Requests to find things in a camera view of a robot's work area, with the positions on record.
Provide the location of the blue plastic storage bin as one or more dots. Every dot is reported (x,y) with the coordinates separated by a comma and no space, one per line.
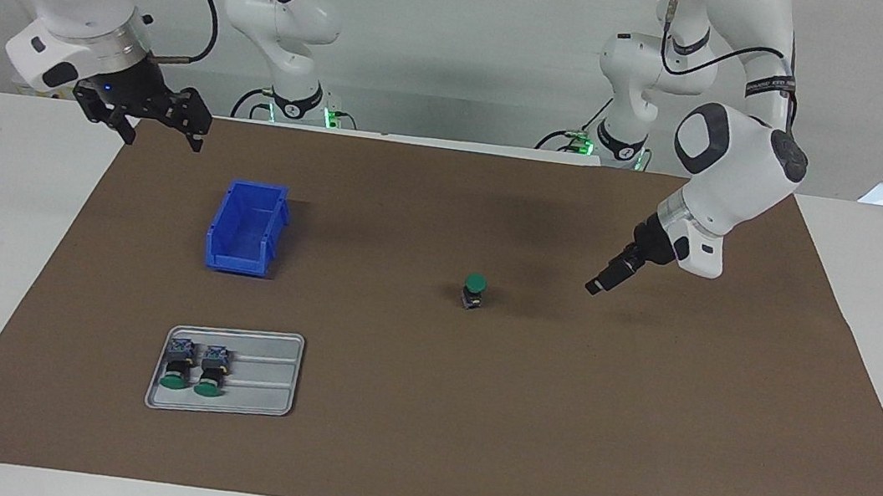
(246,228)

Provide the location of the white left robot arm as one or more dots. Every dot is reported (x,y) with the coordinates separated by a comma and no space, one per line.
(741,175)

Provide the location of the white box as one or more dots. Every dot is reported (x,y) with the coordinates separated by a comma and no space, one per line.
(39,92)

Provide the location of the brown table mat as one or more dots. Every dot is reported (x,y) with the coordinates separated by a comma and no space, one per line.
(555,422)

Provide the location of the grey metal tray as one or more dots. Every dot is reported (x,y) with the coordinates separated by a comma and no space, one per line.
(265,378)

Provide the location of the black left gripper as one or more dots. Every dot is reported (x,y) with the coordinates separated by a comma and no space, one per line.
(654,242)

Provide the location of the green push button switch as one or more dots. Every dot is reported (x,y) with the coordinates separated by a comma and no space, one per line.
(211,376)
(475,282)
(177,367)

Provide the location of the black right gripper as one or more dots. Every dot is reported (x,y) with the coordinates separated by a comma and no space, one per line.
(144,95)

